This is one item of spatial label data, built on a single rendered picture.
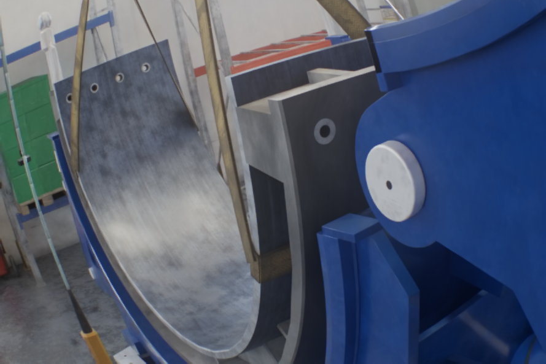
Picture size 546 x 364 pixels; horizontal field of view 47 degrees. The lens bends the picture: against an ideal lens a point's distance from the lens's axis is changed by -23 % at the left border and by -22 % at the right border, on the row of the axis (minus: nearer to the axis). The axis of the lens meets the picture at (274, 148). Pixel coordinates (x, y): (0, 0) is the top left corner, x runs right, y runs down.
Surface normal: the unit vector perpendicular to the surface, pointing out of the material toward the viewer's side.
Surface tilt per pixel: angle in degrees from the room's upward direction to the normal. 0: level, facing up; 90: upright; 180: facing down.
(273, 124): 90
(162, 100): 75
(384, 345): 90
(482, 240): 90
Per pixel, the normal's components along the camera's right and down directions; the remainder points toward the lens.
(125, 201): 0.27, -0.47
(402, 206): -0.83, 0.32
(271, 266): 0.54, 0.48
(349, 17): -0.56, 0.55
